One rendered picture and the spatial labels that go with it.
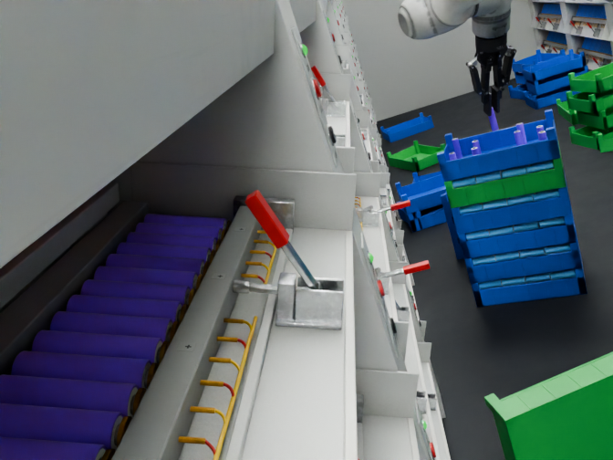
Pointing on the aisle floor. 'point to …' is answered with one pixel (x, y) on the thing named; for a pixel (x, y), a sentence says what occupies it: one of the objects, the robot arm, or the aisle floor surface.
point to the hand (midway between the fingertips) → (491, 100)
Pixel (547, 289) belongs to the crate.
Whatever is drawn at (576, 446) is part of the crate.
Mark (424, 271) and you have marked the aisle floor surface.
